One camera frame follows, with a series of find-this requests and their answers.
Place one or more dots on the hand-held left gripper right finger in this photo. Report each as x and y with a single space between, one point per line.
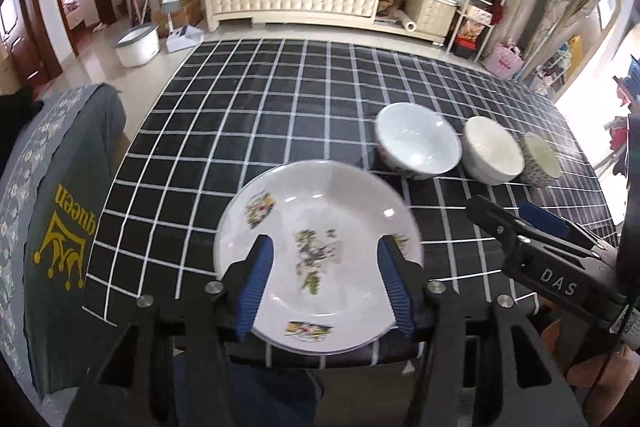
397 287

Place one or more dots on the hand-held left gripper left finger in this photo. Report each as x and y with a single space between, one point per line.
252 287

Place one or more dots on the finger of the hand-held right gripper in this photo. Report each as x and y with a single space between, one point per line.
542 217
495 219

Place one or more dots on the green floral white plate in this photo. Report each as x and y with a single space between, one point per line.
325 207

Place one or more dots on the person's right hand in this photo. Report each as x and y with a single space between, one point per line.
620 362

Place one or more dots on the green patterned bowl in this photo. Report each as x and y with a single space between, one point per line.
542 157

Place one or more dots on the plain white bowl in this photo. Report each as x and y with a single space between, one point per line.
492 149

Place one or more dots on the white bowl with floral print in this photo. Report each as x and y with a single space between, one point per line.
417 142

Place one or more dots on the pile of clothes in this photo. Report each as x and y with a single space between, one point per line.
625 107

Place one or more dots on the pink bag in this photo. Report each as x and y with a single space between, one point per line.
502 62

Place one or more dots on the black white checkered tablecloth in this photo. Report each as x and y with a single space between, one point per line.
250 107

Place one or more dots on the white metal storage rack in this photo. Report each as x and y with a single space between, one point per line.
475 7

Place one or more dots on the white paper roll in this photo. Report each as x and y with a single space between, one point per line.
406 21

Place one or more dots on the grey embroidered chair cover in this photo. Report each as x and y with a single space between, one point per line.
30 207

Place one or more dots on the white dustpan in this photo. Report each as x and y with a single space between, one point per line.
184 39

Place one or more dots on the white mop bucket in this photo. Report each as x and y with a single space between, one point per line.
137 47

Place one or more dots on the cardboard boxes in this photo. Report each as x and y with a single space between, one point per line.
187 9

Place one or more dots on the cream tufted tv cabinet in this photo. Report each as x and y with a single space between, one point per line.
295 2

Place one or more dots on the brown wooden door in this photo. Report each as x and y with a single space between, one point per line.
20 37

